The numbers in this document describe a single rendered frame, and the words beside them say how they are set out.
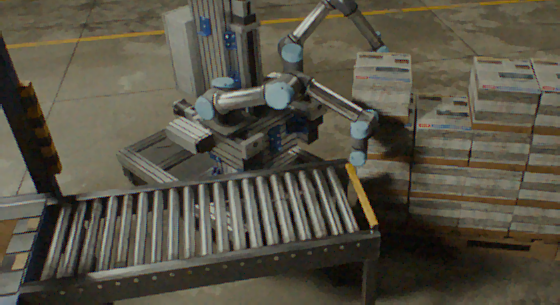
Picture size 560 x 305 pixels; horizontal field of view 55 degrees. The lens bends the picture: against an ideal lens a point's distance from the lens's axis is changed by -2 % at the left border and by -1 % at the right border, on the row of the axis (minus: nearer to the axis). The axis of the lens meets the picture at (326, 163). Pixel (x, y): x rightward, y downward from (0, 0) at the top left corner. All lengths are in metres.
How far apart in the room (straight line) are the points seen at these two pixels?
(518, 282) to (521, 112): 0.99
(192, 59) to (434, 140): 1.38
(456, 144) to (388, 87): 0.47
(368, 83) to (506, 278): 1.35
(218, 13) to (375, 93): 0.87
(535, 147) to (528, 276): 0.78
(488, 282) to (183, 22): 2.17
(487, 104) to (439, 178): 0.49
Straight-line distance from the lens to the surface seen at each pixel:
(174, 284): 2.15
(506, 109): 2.73
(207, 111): 2.61
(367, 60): 2.86
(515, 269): 3.26
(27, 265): 2.33
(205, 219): 2.26
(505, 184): 2.97
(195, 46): 3.07
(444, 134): 2.77
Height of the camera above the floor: 2.27
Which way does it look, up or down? 36 degrees down
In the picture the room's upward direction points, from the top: 1 degrees counter-clockwise
